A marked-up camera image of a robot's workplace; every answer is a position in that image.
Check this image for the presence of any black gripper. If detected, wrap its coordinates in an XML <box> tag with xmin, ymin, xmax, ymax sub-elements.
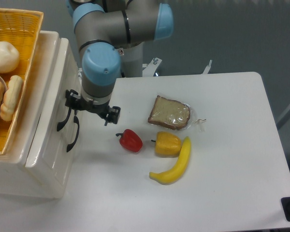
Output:
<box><xmin>65</xmin><ymin>89</ymin><xmax>121</xmax><ymax>126</ymax></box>

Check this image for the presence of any red bell pepper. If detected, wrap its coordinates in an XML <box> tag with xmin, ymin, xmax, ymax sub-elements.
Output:
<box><xmin>116</xmin><ymin>129</ymin><xmax>143</xmax><ymax>153</ymax></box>

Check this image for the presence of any yellow bell pepper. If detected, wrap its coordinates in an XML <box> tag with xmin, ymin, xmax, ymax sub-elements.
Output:
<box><xmin>151</xmin><ymin>131</ymin><xmax>182</xmax><ymax>157</ymax></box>

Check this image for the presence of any yellow banana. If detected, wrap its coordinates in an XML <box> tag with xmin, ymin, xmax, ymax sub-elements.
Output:
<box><xmin>149</xmin><ymin>137</ymin><xmax>192</xmax><ymax>185</ymax></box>

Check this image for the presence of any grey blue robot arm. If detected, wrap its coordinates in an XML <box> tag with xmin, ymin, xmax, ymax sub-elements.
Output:
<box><xmin>65</xmin><ymin>0</ymin><xmax>174</xmax><ymax>124</ymax></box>

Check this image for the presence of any white drawer cabinet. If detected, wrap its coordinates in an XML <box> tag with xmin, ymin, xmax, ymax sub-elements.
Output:
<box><xmin>0</xmin><ymin>30</ymin><xmax>71</xmax><ymax>200</ymax></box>

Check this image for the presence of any beige braided bread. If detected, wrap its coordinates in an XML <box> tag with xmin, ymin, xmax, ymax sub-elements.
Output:
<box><xmin>0</xmin><ymin>75</ymin><xmax>23</xmax><ymax>121</ymax></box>

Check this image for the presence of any bread slice in plastic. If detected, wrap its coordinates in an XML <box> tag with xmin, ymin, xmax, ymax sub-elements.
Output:
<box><xmin>147</xmin><ymin>95</ymin><xmax>206</xmax><ymax>131</ymax></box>

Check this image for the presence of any white round bun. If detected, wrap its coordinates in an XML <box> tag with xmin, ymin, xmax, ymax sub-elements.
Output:
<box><xmin>0</xmin><ymin>41</ymin><xmax>20</xmax><ymax>73</ymax></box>

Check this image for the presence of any yellow wicker basket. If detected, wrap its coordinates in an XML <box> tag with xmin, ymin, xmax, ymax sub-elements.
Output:
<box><xmin>0</xmin><ymin>8</ymin><xmax>44</xmax><ymax>155</ymax></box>

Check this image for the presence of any black lower drawer handle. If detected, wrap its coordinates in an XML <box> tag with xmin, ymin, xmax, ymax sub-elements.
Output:
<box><xmin>66</xmin><ymin>116</ymin><xmax>80</xmax><ymax>153</ymax></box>

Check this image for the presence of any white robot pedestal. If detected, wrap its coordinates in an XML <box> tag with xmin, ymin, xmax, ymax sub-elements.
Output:
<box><xmin>116</xmin><ymin>42</ymin><xmax>144</xmax><ymax>77</ymax></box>

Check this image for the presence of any white bracket with bolt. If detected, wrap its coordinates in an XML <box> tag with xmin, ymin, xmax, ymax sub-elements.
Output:
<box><xmin>142</xmin><ymin>58</ymin><xmax>162</xmax><ymax>77</ymax></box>

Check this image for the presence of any white table bracket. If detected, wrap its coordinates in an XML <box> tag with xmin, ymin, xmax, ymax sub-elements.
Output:
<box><xmin>203</xmin><ymin>59</ymin><xmax>213</xmax><ymax>74</ymax></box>

